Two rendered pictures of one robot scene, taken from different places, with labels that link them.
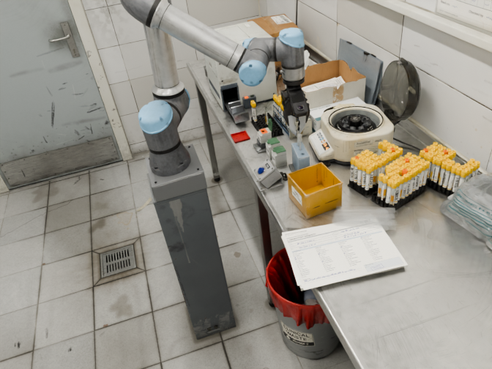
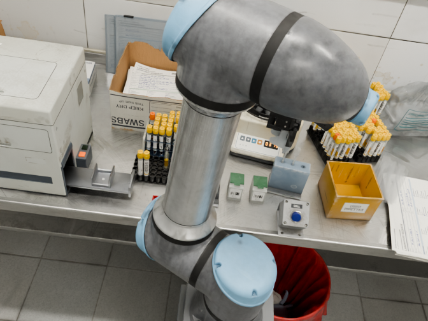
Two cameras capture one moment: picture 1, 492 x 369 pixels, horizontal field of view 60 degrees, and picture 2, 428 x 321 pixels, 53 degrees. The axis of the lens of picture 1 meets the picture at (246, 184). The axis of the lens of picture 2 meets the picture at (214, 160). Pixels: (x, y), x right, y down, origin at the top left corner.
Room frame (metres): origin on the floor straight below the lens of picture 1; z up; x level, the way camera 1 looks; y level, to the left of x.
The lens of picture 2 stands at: (1.34, 0.69, 1.82)
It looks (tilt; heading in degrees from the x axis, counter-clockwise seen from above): 45 degrees down; 279
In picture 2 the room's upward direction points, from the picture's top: 10 degrees clockwise
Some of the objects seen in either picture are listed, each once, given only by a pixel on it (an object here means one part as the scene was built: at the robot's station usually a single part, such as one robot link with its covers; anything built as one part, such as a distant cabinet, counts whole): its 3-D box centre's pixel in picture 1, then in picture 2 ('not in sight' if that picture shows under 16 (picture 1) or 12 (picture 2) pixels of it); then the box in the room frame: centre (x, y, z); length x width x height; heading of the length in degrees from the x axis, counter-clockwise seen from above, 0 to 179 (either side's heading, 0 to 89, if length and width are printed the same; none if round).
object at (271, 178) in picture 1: (272, 172); (293, 209); (1.23, -0.10, 0.92); 0.13 x 0.07 x 0.08; 103
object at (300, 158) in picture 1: (300, 161); (288, 176); (1.27, -0.21, 0.92); 0.10 x 0.07 x 0.10; 5
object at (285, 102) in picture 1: (293, 93); (288, 106); (1.32, -0.20, 1.17); 0.09 x 0.08 x 0.12; 5
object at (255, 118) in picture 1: (265, 116); (163, 160); (1.62, -0.12, 0.93); 0.17 x 0.09 x 0.11; 13
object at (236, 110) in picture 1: (235, 106); (95, 176); (1.77, 0.00, 0.92); 0.21 x 0.07 x 0.05; 13
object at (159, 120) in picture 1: (159, 124); (237, 276); (1.33, 0.27, 1.12); 0.13 x 0.12 x 0.14; 164
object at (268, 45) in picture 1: (259, 52); not in sight; (1.33, -0.10, 1.32); 0.11 x 0.11 x 0.08; 74
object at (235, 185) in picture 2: (273, 148); (235, 186); (1.40, -0.12, 0.91); 0.05 x 0.04 x 0.07; 103
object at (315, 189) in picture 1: (314, 189); (348, 190); (1.09, -0.22, 0.93); 0.13 x 0.13 x 0.10; 17
